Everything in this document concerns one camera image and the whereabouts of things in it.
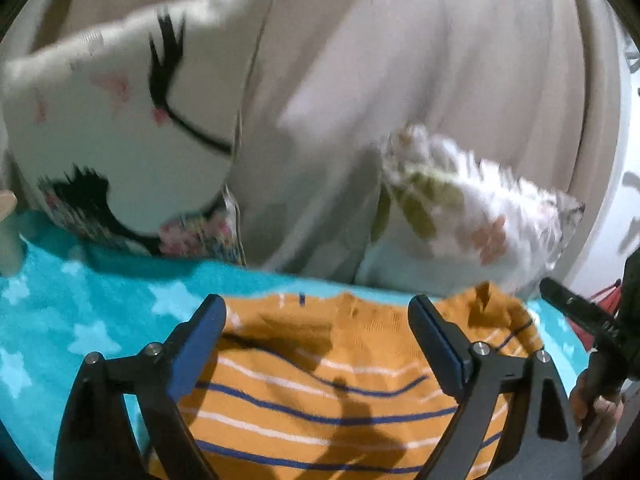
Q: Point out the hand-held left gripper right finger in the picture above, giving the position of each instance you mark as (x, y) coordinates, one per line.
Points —
(442, 350)

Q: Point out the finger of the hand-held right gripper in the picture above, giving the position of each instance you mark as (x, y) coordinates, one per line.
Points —
(575, 305)

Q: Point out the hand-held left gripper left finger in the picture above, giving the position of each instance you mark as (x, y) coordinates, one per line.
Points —
(192, 355)

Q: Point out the yellow striped knit sweater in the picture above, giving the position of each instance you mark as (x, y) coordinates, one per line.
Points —
(320, 385)

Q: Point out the person's right hand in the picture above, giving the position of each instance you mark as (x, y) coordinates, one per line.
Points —
(595, 420)

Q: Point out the red cloth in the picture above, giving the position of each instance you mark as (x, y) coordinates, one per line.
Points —
(606, 297)

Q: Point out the turquoise printed fleece blanket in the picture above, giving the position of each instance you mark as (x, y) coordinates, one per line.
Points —
(75, 310)

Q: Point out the white leaf print pillow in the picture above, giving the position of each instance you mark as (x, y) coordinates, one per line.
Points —
(465, 210)

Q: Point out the white bird print cushion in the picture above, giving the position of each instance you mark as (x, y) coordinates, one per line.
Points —
(125, 135)

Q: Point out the beige curtain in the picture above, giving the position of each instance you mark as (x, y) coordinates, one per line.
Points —
(400, 60)

